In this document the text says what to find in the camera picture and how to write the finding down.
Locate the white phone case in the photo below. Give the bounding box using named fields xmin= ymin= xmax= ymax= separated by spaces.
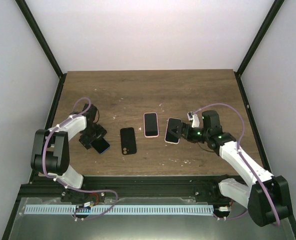
xmin=164 ymin=117 xmax=183 ymax=145

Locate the right black frame post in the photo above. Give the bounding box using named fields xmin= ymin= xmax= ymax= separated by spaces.
xmin=236 ymin=0 xmax=286 ymax=76

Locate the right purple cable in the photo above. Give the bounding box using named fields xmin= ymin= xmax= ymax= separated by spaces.
xmin=192 ymin=102 xmax=281 ymax=227

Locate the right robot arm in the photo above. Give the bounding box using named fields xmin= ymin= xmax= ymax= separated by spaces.
xmin=165 ymin=110 xmax=292 ymax=227

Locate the light blue slotted cable duct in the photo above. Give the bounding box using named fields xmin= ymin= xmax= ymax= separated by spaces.
xmin=24 ymin=204 xmax=214 ymax=216

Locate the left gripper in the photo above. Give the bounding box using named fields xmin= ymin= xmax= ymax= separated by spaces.
xmin=79 ymin=123 xmax=107 ymax=150

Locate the left black frame post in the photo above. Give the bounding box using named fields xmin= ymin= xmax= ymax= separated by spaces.
xmin=15 ymin=0 xmax=64 ymax=79

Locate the black phone case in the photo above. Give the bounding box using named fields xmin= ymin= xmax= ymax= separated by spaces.
xmin=120 ymin=127 xmax=137 ymax=156

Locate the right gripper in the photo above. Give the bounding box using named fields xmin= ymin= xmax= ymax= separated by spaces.
xmin=168 ymin=123 xmax=209 ymax=144

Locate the pink-edged black phone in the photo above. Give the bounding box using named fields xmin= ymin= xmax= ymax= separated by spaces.
xmin=144 ymin=113 xmax=159 ymax=137

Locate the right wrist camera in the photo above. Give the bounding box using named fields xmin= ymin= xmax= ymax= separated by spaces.
xmin=187 ymin=111 xmax=200 ymax=128

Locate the black frame post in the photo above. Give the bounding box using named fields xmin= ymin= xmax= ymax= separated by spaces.
xmin=236 ymin=0 xmax=286 ymax=76
xmin=15 ymin=0 xmax=64 ymax=79

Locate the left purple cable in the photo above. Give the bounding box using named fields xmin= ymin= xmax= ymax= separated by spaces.
xmin=42 ymin=96 xmax=119 ymax=221

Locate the purple cable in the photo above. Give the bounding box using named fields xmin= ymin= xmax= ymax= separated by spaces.
xmin=192 ymin=102 xmax=281 ymax=227
xmin=42 ymin=96 xmax=119 ymax=221

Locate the blue-edged black phone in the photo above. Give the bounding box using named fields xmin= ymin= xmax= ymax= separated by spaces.
xmin=91 ymin=137 xmax=110 ymax=154

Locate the black aluminium frame rail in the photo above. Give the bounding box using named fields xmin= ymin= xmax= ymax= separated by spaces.
xmin=17 ymin=175 xmax=244 ymax=203

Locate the pink phone case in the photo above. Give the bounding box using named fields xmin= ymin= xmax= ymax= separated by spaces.
xmin=142 ymin=112 xmax=160 ymax=138

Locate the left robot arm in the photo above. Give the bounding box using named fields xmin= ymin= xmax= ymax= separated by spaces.
xmin=31 ymin=104 xmax=110 ymax=202

